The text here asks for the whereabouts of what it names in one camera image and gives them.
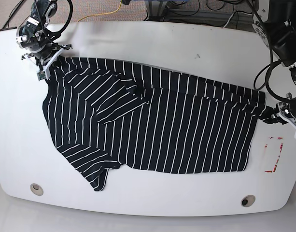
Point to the navy white striped t-shirt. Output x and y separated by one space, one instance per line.
104 113

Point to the red tape rectangle marking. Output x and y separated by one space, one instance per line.
272 153

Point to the right table cable grommet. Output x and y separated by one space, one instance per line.
248 201

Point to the left table cable grommet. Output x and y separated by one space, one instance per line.
36 189

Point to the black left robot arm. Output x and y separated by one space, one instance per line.
275 23

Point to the table cable grommet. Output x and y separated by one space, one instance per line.
36 189
248 201

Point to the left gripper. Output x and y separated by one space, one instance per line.
282 112

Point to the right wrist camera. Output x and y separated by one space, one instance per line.
43 75

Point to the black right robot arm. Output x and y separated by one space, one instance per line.
35 37

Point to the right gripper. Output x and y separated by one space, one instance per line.
42 57

